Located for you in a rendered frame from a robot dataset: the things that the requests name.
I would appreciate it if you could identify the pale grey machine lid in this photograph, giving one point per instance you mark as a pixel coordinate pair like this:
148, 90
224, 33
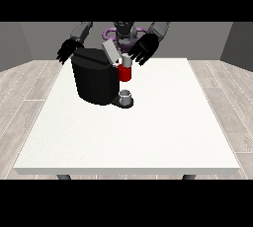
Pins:
111, 52

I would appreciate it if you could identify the small grey pod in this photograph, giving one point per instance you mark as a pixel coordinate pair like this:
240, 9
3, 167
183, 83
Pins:
126, 60

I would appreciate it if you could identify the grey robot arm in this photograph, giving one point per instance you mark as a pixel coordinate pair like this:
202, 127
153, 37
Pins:
159, 29
80, 31

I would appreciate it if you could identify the grey robot trunk purple rings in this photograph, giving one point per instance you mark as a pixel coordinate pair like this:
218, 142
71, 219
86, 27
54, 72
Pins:
124, 31

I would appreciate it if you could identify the dark table leg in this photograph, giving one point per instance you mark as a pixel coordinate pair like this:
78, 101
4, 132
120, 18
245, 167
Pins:
189, 176
64, 176

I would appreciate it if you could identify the black coffee machine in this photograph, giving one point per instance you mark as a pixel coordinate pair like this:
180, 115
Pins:
94, 78

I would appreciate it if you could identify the small grey cup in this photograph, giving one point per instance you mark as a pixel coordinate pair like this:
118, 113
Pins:
125, 97

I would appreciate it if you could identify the red pod holder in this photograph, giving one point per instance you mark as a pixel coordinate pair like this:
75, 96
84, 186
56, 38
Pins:
125, 72

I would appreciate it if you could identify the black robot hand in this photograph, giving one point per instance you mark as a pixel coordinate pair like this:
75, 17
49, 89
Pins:
69, 48
146, 47

